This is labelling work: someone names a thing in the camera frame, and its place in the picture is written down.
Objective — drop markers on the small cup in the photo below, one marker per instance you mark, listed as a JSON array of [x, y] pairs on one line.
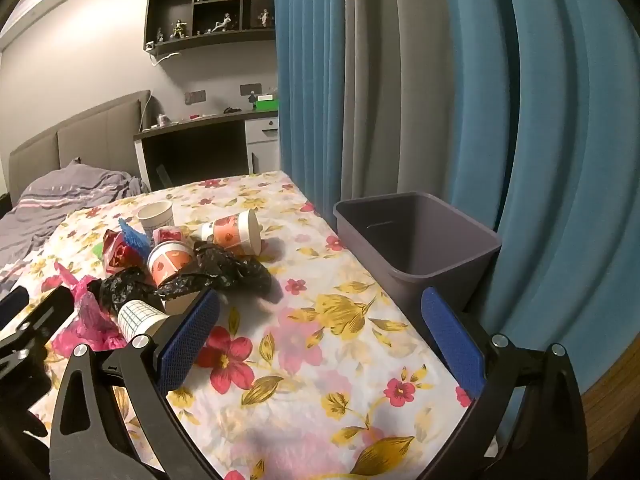
[[163, 120]]

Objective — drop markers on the blue foam net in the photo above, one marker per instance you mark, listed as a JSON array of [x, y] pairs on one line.
[[134, 235]]

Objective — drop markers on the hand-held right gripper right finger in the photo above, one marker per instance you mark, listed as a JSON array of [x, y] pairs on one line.
[[452, 345]]

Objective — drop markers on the orange flower print paper cup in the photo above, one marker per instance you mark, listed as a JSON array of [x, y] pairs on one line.
[[170, 262], [230, 232]]

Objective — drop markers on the row of small figurines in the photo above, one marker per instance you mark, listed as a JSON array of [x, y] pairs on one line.
[[220, 25]]

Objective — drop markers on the white grid print paper cup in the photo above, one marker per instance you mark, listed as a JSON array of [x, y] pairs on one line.
[[137, 317]]

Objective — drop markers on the black plastic bag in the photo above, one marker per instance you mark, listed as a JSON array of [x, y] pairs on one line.
[[125, 287], [225, 270]]

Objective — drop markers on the teal curtain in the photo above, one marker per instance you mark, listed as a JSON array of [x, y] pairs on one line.
[[560, 160]]

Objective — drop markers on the dark wall shelf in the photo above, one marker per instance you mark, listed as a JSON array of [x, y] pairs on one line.
[[170, 5]]

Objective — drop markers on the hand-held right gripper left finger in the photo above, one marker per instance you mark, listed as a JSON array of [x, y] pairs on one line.
[[190, 342]]

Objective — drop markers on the small pink red wrapper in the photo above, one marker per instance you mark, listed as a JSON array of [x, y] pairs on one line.
[[168, 234]]

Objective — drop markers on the dark desk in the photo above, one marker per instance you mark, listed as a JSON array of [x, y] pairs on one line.
[[195, 152]]

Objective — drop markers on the grey padded headboard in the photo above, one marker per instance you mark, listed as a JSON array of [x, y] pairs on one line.
[[85, 130]]

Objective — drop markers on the grey curtain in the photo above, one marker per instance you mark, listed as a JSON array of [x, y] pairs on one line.
[[385, 85]]

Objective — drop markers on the grey striped blanket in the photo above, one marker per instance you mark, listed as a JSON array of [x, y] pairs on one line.
[[60, 195]]

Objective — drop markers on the floral bed sheet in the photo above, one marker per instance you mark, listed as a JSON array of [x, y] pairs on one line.
[[310, 340]]

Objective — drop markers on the green box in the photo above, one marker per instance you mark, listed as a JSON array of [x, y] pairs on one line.
[[266, 105]]

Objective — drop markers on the white drawer unit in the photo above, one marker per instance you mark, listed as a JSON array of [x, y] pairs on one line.
[[262, 145]]

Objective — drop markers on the grey plastic bin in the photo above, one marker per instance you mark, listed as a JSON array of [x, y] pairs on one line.
[[415, 240]]

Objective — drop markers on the pink plastic bag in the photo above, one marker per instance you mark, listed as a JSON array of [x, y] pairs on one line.
[[95, 322]]

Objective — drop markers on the green foam net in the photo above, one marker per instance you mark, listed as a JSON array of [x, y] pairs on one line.
[[98, 251]]

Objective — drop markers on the small black object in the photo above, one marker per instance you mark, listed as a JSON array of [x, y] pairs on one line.
[[232, 110]]

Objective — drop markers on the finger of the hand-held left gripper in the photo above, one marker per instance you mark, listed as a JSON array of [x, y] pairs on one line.
[[47, 310], [14, 302]]

